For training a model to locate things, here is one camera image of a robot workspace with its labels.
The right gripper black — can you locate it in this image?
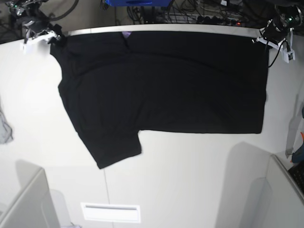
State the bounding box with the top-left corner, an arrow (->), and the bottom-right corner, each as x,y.
22,20 -> 67,47

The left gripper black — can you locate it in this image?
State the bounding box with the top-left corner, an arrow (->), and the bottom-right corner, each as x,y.
255,21 -> 288,50

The black printed T-shirt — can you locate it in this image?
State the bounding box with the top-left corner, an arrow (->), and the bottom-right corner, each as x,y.
50,31 -> 269,169

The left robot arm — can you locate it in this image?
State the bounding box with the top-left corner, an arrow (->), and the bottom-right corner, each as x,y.
252,5 -> 304,49

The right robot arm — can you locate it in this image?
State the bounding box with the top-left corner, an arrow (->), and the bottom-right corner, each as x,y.
1,0 -> 66,48

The black power strip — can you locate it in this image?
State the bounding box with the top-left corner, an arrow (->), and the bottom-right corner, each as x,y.
196,16 -> 242,26

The blue box behind table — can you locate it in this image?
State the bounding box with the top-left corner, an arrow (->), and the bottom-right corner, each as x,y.
104,0 -> 171,7

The grey cloth at left edge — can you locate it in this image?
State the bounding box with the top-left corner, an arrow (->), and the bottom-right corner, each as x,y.
0,107 -> 13,144

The black keyboard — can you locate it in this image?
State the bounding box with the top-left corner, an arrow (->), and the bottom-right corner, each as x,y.
288,163 -> 304,192

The grey right partition panel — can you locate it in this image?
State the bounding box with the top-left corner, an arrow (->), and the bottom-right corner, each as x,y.
264,155 -> 304,228

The grey partition panel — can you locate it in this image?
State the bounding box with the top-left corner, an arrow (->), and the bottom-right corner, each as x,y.
264,155 -> 304,228
0,168 -> 60,228

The grey left partition panel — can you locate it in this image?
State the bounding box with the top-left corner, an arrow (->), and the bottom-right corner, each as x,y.
0,168 -> 60,228

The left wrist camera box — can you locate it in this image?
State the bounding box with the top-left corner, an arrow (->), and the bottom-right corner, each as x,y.
282,48 -> 295,63

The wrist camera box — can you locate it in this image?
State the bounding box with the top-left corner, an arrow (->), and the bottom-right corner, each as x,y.
21,43 -> 33,54
282,48 -> 295,63

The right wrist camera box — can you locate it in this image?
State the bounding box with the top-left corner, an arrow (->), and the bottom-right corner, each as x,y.
21,43 -> 33,54

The grey strap at right edge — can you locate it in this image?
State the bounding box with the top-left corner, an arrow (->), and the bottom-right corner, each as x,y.
285,95 -> 302,159

